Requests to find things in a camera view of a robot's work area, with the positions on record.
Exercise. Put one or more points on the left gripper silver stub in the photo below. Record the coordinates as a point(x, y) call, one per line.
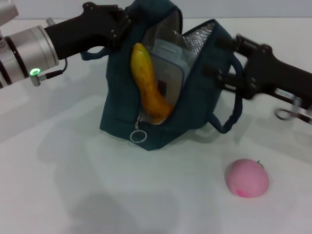
point(50, 22)

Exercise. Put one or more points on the yellow banana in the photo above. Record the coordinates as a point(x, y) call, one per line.
point(146, 80)

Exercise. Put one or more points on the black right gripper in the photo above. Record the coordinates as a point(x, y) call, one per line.
point(273, 75)

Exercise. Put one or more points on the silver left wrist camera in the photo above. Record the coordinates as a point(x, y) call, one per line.
point(7, 9)

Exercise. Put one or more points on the clear plastic food container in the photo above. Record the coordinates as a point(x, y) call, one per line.
point(170, 73)

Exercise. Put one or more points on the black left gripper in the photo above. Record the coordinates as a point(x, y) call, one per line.
point(80, 34)

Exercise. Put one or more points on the pink toy peach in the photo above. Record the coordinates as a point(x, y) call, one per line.
point(246, 178)

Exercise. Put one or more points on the dark teal insulated bag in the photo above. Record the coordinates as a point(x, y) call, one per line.
point(122, 102)

